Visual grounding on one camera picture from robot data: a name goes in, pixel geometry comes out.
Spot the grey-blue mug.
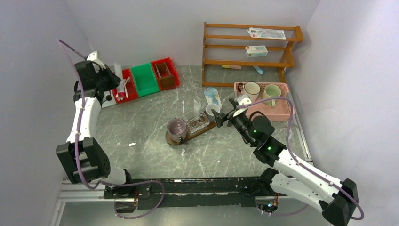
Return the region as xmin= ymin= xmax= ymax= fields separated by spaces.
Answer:
xmin=205 ymin=104 xmax=221 ymax=122

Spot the toothpaste tube red cap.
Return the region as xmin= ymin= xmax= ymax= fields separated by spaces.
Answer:
xmin=113 ymin=62 xmax=125 ymax=101

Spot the purple mug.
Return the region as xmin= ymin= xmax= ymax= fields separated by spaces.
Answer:
xmin=167 ymin=118 xmax=187 ymax=144

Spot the toothpaste tube black cap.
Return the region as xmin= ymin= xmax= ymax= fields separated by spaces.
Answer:
xmin=193 ymin=99 xmax=201 ymax=121

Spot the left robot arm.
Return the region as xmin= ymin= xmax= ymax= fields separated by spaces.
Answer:
xmin=56 ymin=59 xmax=135 ymax=198

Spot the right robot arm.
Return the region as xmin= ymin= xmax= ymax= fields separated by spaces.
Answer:
xmin=212 ymin=96 xmax=360 ymax=226

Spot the oval dark wooden tray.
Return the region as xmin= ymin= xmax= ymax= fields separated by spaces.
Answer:
xmin=165 ymin=121 xmax=216 ymax=145

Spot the cream toothbrush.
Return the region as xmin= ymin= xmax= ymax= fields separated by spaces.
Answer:
xmin=124 ymin=85 xmax=129 ymax=98

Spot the white plastic bin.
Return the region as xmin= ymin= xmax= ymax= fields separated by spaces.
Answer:
xmin=100 ymin=92 xmax=117 ymax=108

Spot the white enamel mug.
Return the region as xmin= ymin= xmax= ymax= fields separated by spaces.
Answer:
xmin=241 ymin=81 xmax=261 ymax=103

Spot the red bin with toothbrushes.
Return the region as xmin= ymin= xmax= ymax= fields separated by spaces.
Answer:
xmin=112 ymin=68 xmax=138 ymax=104

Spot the yellow pink marker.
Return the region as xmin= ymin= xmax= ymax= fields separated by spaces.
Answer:
xmin=222 ymin=65 xmax=241 ymax=70

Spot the pink plastic basket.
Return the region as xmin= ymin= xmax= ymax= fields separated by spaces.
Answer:
xmin=246 ymin=82 xmax=290 ymax=121

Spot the pale green mug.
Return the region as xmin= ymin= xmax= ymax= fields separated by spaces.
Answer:
xmin=261 ymin=84 xmax=281 ymax=108

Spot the green plastic bin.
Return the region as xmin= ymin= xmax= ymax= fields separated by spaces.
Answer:
xmin=129 ymin=63 xmax=160 ymax=97

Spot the small white box on shelf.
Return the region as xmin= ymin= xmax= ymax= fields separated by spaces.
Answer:
xmin=245 ymin=45 xmax=268 ymax=58

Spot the wooden shelf rack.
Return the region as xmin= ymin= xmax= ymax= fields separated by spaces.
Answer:
xmin=201 ymin=22 xmax=303 ymax=87

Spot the brown wooden block holder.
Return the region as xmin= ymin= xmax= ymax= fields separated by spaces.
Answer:
xmin=155 ymin=63 xmax=175 ymax=89

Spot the red bin with holder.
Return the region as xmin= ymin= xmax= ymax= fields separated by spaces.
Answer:
xmin=150 ymin=57 xmax=180 ymax=91

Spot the plastic packet on top shelf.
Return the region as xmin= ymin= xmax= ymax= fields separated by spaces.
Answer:
xmin=247 ymin=27 xmax=286 ymax=40

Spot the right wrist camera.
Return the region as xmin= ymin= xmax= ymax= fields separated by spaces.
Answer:
xmin=236 ymin=94 xmax=252 ymax=109

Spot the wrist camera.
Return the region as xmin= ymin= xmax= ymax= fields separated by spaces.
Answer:
xmin=236 ymin=94 xmax=252 ymax=109
xmin=86 ymin=51 xmax=98 ymax=62

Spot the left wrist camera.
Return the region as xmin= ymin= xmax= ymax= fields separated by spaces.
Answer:
xmin=86 ymin=51 xmax=98 ymax=62

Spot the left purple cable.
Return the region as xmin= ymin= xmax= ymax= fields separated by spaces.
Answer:
xmin=57 ymin=39 xmax=165 ymax=220

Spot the purple cable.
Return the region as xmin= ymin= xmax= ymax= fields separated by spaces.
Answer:
xmin=57 ymin=39 xmax=165 ymax=220
xmin=238 ymin=97 xmax=365 ymax=221

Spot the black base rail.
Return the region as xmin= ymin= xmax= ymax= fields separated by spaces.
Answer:
xmin=103 ymin=177 xmax=275 ymax=213

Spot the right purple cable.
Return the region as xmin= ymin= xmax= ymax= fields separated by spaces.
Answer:
xmin=238 ymin=97 xmax=365 ymax=221

